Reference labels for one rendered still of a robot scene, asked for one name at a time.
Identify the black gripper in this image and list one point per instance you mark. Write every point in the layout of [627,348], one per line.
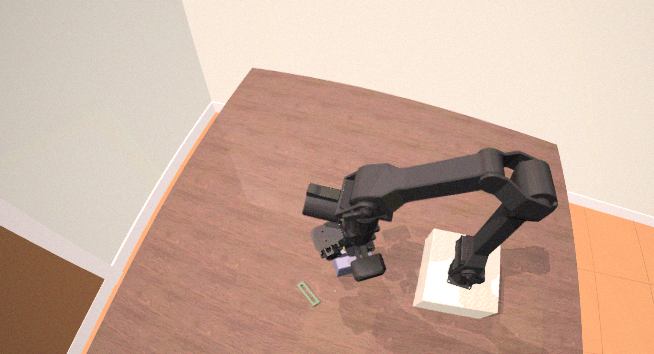
[366,267]

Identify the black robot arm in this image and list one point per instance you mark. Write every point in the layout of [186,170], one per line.
[375,191]

